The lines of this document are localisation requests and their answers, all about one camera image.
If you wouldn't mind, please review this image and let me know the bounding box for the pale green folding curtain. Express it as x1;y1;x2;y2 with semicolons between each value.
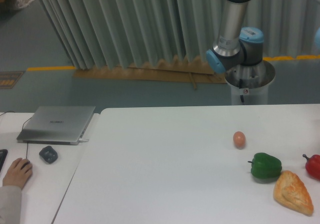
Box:
39;0;320;69

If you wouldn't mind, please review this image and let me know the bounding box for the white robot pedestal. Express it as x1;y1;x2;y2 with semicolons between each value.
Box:
224;60;276;105

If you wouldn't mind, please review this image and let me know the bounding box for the golden bread loaf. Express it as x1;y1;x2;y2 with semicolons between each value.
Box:
273;171;314;216

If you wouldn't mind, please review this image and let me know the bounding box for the black mouse cable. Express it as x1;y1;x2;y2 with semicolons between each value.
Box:
0;110;36;160

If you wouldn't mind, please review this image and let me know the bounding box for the green bell pepper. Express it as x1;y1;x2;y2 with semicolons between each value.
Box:
248;153;282;179

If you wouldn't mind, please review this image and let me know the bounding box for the red bell pepper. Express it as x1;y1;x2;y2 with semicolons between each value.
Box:
302;154;320;180

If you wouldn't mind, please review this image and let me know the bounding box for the brown egg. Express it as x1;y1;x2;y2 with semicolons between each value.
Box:
233;131;246;147

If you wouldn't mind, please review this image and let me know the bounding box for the person's right hand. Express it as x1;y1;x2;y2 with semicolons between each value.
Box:
2;158;33;190

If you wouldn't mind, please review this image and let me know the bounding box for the dark grey small controller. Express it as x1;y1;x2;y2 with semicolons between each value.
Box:
39;146;59;164

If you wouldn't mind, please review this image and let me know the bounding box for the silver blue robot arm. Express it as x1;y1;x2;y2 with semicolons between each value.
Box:
206;0;320;73

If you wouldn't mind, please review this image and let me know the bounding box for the black keyboard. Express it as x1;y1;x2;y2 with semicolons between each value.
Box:
0;149;8;171

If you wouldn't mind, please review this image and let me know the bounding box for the black computer mouse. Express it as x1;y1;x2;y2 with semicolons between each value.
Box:
20;161;33;173

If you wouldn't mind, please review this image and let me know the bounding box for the brown cardboard sheet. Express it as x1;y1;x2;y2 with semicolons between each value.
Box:
73;55;226;89

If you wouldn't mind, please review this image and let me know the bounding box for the silver closed laptop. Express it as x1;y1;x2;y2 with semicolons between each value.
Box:
16;106;95;145

